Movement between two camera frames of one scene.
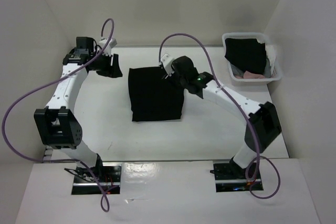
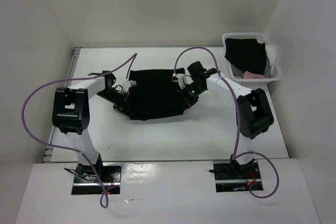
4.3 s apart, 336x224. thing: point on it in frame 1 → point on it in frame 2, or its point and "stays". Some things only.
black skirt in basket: (248, 54) stays
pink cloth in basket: (248, 74) stays
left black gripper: (114, 71) → (119, 106)
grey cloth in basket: (237, 72) stays
